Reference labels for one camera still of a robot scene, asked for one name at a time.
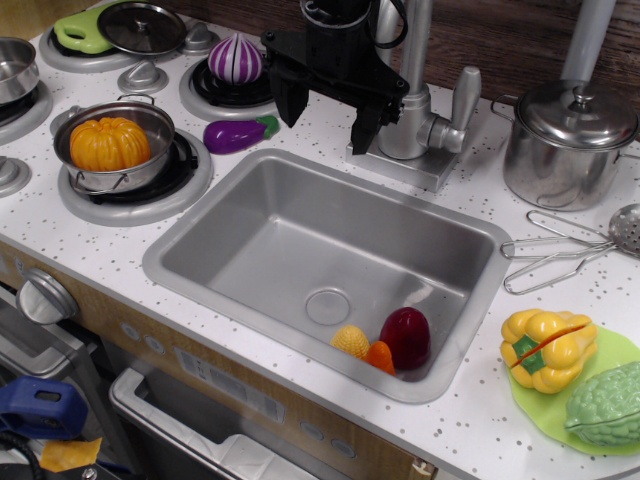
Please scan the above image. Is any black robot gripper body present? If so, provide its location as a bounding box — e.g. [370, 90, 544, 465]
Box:
[261, 1, 408, 123]

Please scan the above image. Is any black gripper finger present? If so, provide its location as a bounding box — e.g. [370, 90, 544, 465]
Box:
[269, 68, 309, 126]
[351, 102, 384, 155]

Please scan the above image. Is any silver toy faucet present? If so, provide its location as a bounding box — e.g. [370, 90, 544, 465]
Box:
[346, 1, 482, 192]

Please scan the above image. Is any purple white toy onion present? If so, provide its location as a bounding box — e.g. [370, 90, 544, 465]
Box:
[207, 33, 263, 85]

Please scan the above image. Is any purple toy eggplant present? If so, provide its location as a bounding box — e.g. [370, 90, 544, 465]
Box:
[203, 115, 280, 155]

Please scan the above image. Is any back right stove burner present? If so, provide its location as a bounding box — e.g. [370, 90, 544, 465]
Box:
[179, 59, 278, 121]

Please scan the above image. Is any grey stove knob back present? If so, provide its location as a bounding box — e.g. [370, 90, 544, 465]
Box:
[178, 22, 220, 56]

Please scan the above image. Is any grey stove knob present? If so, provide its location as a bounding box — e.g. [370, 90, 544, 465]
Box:
[178, 22, 220, 56]
[0, 156, 31, 198]
[117, 60, 169, 94]

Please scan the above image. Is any front stove burner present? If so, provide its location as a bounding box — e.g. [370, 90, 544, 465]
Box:
[57, 130, 213, 227]

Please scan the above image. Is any grey stove knob centre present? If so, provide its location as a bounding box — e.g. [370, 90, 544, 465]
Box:
[117, 60, 169, 94]

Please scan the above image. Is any grey toy sink basin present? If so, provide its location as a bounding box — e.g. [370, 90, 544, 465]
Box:
[143, 149, 509, 404]

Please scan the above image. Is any steel pot lid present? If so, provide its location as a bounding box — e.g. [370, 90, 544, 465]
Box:
[97, 1, 187, 55]

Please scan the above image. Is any orange toy pumpkin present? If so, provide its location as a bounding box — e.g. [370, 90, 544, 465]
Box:
[69, 117, 151, 172]

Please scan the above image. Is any tall steel pot with lid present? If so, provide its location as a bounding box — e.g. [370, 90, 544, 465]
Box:
[490, 80, 639, 211]

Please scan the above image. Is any dark red toy beet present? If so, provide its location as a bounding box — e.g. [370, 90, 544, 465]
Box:
[379, 307, 431, 370]

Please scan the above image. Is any green toy cutting board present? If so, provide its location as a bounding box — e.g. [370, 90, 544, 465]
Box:
[53, 5, 113, 55]

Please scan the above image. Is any yellow toy corn piece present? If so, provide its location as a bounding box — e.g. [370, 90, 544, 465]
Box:
[330, 325, 370, 360]

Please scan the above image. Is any orange toy carrot piece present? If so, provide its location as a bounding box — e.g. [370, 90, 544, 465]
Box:
[365, 340, 396, 376]

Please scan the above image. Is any back left stove burner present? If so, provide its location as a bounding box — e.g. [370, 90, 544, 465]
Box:
[38, 27, 142, 74]

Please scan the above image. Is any grey vertical pole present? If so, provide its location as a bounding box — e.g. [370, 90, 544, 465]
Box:
[560, 0, 617, 81]

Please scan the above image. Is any steel pot at left edge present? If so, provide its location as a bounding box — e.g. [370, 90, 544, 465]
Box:
[0, 37, 39, 105]

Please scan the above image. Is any left edge stove burner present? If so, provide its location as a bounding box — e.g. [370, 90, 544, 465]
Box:
[1, 81, 53, 145]

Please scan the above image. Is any steel slotted spoon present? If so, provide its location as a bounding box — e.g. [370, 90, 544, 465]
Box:
[500, 204, 639, 260]

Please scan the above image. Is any grey stove knob left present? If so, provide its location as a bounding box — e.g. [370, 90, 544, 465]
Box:
[0, 156, 31, 198]

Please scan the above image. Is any yellow toy bell pepper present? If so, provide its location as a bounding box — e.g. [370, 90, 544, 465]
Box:
[500, 309, 599, 394]

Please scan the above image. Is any silver oven dial knob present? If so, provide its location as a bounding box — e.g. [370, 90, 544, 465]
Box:
[15, 268, 79, 325]

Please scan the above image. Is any light green plate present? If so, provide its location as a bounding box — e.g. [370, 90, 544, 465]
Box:
[508, 327, 639, 456]

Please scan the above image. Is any grey dishwasher door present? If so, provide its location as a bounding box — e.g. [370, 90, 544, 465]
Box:
[109, 367, 346, 479]

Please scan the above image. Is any green toy bitter gourd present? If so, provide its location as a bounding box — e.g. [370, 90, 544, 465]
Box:
[564, 361, 639, 447]

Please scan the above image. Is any blue clamp tool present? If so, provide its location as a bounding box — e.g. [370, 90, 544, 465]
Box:
[1, 376, 89, 440]

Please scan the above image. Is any yellow tape piece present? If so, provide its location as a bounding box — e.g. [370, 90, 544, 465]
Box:
[39, 438, 103, 473]

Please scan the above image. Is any steel pan with handles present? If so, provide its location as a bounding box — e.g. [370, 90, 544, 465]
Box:
[53, 98, 176, 195]

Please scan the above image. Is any steel wire utensil handle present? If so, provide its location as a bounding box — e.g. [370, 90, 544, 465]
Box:
[500, 210, 613, 296]

